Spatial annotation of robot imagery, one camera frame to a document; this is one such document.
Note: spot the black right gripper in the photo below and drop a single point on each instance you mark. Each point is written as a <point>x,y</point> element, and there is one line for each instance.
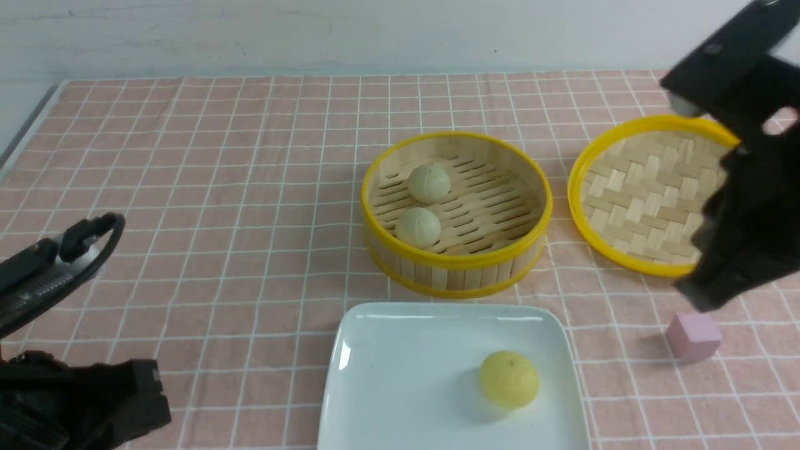
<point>749,231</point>

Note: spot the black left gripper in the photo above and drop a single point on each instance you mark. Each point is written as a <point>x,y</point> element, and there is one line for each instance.
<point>47,404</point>

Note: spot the yellow steamed bun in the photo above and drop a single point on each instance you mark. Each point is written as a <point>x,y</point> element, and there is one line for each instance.
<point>508,379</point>

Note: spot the white steamed bun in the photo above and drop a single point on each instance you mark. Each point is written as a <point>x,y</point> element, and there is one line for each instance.
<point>418,227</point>
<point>429,184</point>

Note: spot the white steamed bun front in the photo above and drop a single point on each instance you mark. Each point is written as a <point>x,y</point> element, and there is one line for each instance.
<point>418,227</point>

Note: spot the white square plate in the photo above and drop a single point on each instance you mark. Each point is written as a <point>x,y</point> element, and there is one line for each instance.
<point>404,375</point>

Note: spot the pink cube block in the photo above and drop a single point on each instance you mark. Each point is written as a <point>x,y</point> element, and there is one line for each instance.
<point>693,337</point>

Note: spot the yellow rimmed woven steamer lid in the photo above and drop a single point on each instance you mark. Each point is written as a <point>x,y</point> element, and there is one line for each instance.
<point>636,192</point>

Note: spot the pink checkered tablecloth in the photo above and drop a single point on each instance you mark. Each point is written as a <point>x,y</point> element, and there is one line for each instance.
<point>243,249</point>

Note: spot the yellow rimmed bamboo steamer basket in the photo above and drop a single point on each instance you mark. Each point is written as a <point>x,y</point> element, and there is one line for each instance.
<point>494,219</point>

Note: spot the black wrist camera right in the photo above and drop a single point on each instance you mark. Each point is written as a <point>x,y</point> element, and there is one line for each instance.
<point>726,56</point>

